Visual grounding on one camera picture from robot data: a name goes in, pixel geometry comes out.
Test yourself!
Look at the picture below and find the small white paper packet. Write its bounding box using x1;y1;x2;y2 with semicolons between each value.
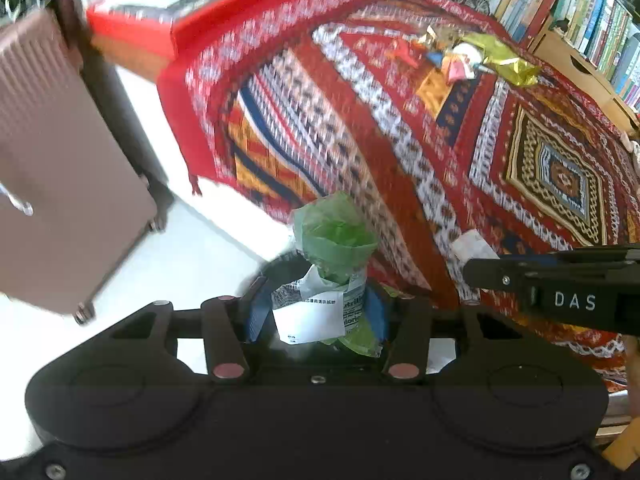
451;229;498;266

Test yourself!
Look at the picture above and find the green plastic wrapper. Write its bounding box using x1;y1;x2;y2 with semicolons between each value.
271;192;382;358

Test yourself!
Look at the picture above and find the red white snack packet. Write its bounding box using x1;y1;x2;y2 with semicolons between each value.
440;52;476;84

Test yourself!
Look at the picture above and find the gold foil wrapper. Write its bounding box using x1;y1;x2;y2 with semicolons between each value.
416;25;460;51

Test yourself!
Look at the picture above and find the orange red chili piece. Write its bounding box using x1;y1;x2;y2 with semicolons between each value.
385;39;419;68

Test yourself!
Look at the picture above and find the right row of books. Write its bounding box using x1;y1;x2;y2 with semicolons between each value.
488;0;639;114

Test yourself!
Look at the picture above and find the black lined trash bin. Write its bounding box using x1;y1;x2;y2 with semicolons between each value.
238;250;310;308

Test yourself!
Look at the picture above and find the red patterned tablecloth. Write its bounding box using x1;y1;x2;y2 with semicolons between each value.
155;0;640;391

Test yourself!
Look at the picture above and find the pink ribbed suitcase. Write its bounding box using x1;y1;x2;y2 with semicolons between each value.
1;9;157;324

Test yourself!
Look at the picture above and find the wooden shelf box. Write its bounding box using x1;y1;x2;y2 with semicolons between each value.
528;18;639;140

